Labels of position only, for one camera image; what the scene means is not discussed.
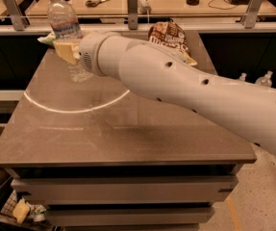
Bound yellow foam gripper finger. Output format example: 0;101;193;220
53;38;80;65

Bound clear plastic water bottle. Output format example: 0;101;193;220
47;0;91;83

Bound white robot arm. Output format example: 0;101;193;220
53;32;276;156

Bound clear sanitizer bottle left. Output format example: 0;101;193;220
238;72;247;82

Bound clear sanitizer bottle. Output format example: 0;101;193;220
238;72;247;82
256;70;273;88

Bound clear sanitizer bottle right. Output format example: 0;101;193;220
256;70;273;88

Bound green snack bag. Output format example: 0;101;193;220
38;32;56;47

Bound white power strip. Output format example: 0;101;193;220
138;0;151;14

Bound brown yellow chip bag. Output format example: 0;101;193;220
148;21;197;65

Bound grey table with drawers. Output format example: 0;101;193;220
0;51;256;231

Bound yellow sponge in basket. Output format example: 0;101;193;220
13;198;30;224

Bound black handled scissors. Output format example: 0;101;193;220
85;0;111;8

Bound grey metal bracket left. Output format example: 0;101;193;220
2;0;28;31

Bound grey metal bracket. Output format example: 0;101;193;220
127;0;138;30
240;0;263;29
2;0;28;31

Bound grey metal bracket middle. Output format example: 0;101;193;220
127;0;138;30

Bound black cable on desk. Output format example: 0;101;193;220
207;0;238;11

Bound grey metal bracket right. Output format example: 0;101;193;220
240;0;263;29

